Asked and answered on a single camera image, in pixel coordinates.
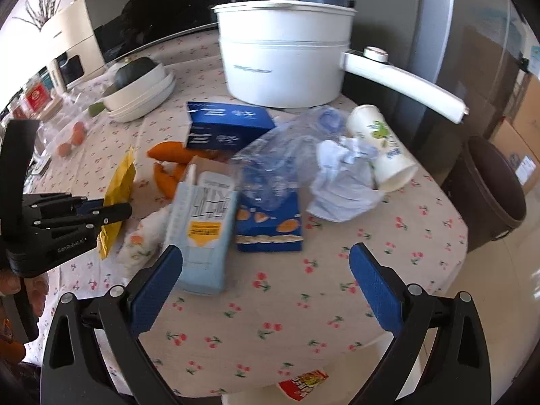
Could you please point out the yellow packet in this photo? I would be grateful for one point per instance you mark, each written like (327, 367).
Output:
(119, 185)

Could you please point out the clear plastic bag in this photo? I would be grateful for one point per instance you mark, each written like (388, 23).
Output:
(274, 160)

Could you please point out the blue snack box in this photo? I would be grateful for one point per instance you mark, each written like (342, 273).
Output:
(270, 236)

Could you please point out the white appliance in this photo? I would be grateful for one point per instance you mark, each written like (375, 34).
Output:
(76, 38)

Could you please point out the white bowl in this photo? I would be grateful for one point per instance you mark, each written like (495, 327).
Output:
(135, 95)

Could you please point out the dark green squash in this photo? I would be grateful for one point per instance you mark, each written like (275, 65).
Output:
(137, 71)

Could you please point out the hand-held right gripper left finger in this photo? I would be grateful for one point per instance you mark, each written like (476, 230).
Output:
(156, 289)

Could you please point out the silver refrigerator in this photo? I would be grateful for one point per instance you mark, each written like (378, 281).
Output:
(422, 29)

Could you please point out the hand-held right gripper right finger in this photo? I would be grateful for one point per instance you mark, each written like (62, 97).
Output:
(375, 291)

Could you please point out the light blue carton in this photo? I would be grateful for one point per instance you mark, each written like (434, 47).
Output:
(202, 244)

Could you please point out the stack of white bowls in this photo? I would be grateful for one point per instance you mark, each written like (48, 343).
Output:
(156, 103)

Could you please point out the orange carrots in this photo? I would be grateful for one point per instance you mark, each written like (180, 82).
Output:
(165, 181)

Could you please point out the clear fruit bag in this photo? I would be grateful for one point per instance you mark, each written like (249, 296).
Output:
(52, 135)

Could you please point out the person's left hand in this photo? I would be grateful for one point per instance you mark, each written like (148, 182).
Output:
(37, 299)

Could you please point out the white tissue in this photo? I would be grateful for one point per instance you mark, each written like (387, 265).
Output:
(341, 185)

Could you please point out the plain cardboard box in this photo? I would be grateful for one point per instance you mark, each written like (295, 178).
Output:
(527, 101)

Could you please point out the red snack packet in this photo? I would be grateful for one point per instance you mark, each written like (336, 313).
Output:
(306, 384)

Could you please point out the green vegetable piece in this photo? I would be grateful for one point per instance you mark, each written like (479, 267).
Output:
(96, 109)

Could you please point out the white electric pot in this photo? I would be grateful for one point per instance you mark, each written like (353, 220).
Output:
(282, 71)

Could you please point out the white paper cup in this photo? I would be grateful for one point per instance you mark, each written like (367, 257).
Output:
(392, 156)

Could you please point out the brown trash bin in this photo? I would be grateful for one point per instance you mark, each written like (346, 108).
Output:
(485, 194)

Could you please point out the black microwave oven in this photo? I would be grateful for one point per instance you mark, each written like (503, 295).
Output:
(160, 8)

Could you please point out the dark blue cardboard box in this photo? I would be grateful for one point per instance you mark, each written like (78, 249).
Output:
(228, 122)

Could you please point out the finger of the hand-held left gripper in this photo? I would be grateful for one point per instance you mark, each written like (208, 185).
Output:
(90, 207)
(114, 213)

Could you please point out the floral print tissue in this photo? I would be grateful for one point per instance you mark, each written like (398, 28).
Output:
(141, 236)

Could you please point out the dried twigs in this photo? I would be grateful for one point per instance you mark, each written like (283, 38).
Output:
(38, 6)

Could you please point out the small orange fruit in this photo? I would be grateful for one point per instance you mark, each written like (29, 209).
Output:
(64, 149)
(78, 127)
(76, 138)

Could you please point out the cardboard box with label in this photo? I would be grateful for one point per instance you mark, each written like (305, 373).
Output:
(512, 152)

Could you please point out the red tin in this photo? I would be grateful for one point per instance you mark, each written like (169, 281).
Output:
(37, 98)

